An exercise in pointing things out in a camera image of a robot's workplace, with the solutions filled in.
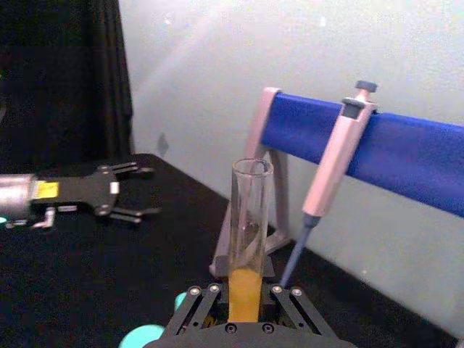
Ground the pale grey pipette, blue tip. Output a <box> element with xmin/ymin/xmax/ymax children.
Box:
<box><xmin>278</xmin><ymin>80</ymin><xmax>380</xmax><ymax>289</ymax></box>

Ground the clear tube with orange liquid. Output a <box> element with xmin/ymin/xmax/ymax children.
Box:
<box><xmin>228</xmin><ymin>157</ymin><xmax>274</xmax><ymax>324</ymax></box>

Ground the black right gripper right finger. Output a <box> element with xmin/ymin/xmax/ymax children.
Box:
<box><xmin>258</xmin><ymin>261</ymin><xmax>336</xmax><ymax>337</ymax></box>

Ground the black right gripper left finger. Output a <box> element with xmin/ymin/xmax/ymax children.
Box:
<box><xmin>165</xmin><ymin>281</ymin><xmax>231</xmax><ymax>336</ymax></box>

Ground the pipette stand with blue bar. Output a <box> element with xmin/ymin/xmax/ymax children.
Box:
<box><xmin>208</xmin><ymin>86</ymin><xmax>464</xmax><ymax>281</ymax></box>

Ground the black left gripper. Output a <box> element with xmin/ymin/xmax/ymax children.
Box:
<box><xmin>30</xmin><ymin>161</ymin><xmax>162</xmax><ymax>228</ymax></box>

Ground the black curtain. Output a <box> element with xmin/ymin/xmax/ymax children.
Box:
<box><xmin>0</xmin><ymin>0</ymin><xmax>135</xmax><ymax>174</ymax></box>

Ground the cable with silver plug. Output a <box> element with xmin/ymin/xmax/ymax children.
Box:
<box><xmin>30</xmin><ymin>207</ymin><xmax>57</xmax><ymax>231</ymax></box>

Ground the black table cloth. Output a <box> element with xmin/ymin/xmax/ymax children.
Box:
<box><xmin>0</xmin><ymin>152</ymin><xmax>458</xmax><ymax>348</ymax></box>

